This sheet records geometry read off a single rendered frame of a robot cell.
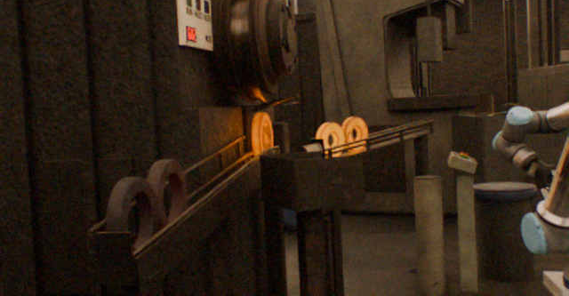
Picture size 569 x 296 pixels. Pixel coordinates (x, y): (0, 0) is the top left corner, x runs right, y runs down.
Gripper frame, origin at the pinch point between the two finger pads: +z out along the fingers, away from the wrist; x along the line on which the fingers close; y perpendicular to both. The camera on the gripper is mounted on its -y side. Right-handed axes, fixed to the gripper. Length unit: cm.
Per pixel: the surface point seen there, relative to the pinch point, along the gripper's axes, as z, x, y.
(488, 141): -110, 58, 108
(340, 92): -236, 96, 96
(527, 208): -30, 36, 38
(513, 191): -35, 29, 29
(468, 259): -23, 53, 0
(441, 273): -25, 62, -10
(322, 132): -79, 20, -54
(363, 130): -82, 22, -28
